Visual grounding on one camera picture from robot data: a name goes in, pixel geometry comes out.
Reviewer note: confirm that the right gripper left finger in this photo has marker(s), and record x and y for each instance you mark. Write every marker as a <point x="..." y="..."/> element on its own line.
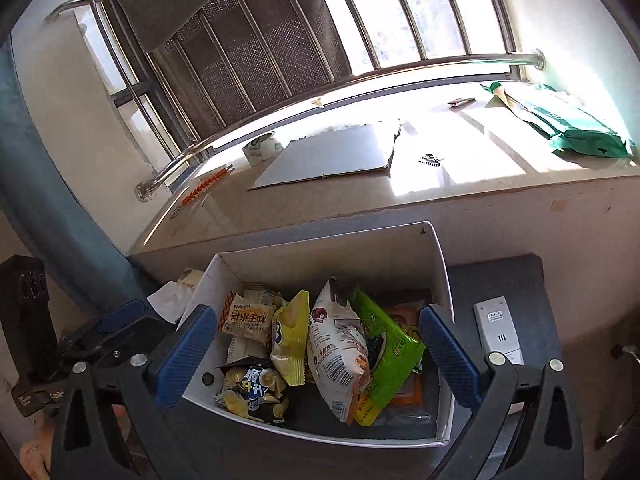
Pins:
<point x="87" y="443"/>

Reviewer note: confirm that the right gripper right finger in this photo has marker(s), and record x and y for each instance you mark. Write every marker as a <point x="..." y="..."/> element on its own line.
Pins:
<point x="547" y="441"/>

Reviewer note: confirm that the green seaweed snack bag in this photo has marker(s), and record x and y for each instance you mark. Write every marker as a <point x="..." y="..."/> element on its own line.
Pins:
<point x="395" y="351"/>

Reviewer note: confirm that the white orange snack bag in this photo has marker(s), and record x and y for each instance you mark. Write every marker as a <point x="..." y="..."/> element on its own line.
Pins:
<point x="337" y="353"/>

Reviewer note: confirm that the white remote control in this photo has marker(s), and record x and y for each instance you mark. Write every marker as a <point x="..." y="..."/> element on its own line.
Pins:
<point x="497" y="329"/>

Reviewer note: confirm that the tissue box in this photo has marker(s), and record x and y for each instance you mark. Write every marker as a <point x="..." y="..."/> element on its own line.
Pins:
<point x="171" y="300"/>

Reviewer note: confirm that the black yellow chips bag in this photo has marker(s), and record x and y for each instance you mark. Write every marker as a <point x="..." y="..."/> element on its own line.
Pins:
<point x="254" y="390"/>

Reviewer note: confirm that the teal curtain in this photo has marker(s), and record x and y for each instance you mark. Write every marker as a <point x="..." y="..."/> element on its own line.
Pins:
<point x="48" y="217"/>

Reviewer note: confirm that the white cardboard box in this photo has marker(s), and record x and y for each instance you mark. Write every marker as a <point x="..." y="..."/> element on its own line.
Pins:
<point x="391" y="259"/>

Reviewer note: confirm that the beige cracker packet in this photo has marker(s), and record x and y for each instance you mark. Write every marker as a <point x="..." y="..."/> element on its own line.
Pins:
<point x="249" y="316"/>

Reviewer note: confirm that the yellow small snack bag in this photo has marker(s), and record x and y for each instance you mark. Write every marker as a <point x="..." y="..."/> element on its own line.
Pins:
<point x="290" y="325"/>

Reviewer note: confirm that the black key bunch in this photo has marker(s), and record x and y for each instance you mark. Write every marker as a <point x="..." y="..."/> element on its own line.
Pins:
<point x="431" y="160"/>

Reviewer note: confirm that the green plastic mailer bag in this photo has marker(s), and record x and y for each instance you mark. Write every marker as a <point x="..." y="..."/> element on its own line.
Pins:
<point x="568" y="126"/>

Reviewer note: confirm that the white tape roll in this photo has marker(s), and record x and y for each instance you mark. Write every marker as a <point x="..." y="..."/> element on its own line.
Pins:
<point x="262" y="148"/>

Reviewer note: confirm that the grey cardboard sheet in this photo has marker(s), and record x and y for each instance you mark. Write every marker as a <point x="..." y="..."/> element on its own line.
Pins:
<point x="342" y="152"/>

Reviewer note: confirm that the grey hanging cloth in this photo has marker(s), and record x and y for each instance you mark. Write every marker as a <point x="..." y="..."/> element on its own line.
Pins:
<point x="227" y="59"/>

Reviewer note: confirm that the steel window guard rail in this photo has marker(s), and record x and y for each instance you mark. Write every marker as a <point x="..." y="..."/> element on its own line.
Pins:
<point x="380" y="37"/>

